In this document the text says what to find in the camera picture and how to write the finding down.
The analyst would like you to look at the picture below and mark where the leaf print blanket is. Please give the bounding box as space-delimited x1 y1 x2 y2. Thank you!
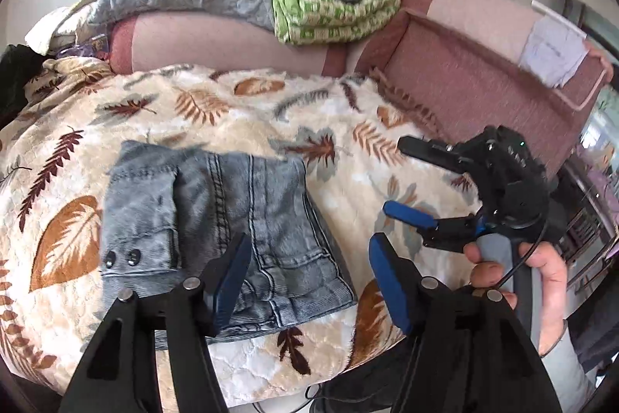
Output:
0 55 489 409

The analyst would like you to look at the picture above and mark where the purple packet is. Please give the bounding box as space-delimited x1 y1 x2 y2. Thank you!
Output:
54 34 111 60

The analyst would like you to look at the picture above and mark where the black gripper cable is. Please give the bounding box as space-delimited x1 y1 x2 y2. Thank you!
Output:
471 219 568 358

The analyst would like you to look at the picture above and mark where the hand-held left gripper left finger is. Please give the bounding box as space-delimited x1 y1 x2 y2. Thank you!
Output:
58 232 253 413

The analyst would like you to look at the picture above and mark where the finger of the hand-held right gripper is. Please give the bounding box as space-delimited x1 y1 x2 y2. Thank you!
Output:
397 135 466 175
382 200 479 255

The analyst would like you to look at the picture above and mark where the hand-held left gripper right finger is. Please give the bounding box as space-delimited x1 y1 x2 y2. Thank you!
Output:
368 232 563 413

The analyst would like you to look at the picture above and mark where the person's right hand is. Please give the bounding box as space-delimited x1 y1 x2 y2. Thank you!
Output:
463 241 569 356

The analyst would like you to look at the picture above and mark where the grey denim jacket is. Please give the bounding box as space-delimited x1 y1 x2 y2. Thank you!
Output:
100 140 359 340

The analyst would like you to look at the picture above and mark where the pink tube rail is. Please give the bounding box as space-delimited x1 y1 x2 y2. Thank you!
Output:
531 0 611 111

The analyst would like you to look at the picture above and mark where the cream pillow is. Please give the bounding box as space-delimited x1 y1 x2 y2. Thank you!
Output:
24 0 104 56

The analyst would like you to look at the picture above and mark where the person's right forearm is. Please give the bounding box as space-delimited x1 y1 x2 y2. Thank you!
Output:
539 321 599 413

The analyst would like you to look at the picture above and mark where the white cloth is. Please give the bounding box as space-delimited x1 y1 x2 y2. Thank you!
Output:
520 15 589 89

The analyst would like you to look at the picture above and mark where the black floor cable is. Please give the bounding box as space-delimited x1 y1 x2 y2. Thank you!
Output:
249 384 339 413

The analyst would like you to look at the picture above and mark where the black jacket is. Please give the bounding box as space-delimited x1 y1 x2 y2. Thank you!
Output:
0 44 46 128

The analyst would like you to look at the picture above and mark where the pink sofa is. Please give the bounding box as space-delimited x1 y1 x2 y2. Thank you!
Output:
107 0 614 182

